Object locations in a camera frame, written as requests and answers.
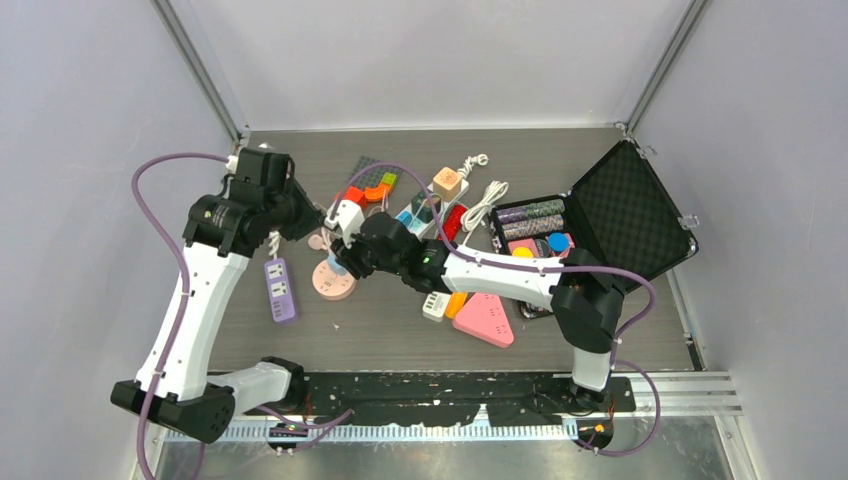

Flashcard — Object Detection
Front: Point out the blue plug adapter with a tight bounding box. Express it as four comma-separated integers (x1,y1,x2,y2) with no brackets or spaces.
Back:
396,209,424,234

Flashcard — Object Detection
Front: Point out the white multicolour power strip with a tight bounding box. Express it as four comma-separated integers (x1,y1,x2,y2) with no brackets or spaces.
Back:
395,174,470,239

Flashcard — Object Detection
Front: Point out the dark green cube adapter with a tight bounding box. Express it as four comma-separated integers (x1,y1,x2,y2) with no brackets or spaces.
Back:
410,190,441,223

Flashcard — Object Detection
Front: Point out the light blue charger plug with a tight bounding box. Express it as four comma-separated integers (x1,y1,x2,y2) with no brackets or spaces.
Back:
327,256,348,276

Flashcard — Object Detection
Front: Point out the red cube adapter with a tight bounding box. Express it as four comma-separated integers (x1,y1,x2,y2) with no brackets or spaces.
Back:
343,186,368,209

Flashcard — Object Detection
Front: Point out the pink round socket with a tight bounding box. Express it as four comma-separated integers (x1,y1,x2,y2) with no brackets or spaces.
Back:
311,260,357,301

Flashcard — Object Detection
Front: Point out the beige cube adapter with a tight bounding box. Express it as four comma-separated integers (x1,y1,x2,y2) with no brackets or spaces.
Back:
432,166,462,202

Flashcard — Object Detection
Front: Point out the purple power strip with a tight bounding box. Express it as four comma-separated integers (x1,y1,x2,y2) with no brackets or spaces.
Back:
263,258,298,324

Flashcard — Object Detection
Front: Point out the pink triangular socket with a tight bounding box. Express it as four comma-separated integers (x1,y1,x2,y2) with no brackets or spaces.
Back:
452,293,514,348

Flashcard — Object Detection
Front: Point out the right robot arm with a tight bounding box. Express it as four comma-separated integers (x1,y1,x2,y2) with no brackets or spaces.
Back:
325,213,626,411

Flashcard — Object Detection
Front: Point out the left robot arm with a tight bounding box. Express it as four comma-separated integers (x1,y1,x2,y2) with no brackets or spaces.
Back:
110,148,323,444

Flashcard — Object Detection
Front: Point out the orange curved block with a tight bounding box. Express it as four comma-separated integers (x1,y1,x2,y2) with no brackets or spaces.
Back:
364,172,398,203

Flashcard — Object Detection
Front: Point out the red glitter microphone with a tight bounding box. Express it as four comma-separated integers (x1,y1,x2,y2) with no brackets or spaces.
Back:
437,203,467,242

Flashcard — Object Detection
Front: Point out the grey building baseplate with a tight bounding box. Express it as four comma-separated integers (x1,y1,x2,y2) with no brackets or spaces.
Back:
348,156,403,190

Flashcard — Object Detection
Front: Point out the small white power strip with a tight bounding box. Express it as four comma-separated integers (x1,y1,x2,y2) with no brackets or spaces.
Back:
421,292,451,322

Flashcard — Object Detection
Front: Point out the yellow curved block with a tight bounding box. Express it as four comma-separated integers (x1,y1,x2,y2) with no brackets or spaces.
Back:
444,292,468,319

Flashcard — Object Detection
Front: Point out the black poker chip case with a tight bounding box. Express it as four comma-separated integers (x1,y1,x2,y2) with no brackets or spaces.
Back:
487,139,699,280

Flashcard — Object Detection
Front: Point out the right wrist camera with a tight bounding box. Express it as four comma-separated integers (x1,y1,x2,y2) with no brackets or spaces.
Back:
324,199,365,247

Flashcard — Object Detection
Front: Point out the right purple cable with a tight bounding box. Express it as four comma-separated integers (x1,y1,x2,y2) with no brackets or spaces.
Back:
331,162,662,458

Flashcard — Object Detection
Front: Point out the white bundled cord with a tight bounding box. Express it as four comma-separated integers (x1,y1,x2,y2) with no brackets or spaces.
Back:
460,180,510,233

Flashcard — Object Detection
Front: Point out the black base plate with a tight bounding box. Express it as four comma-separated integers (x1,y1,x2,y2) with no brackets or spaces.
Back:
281,372,636,427

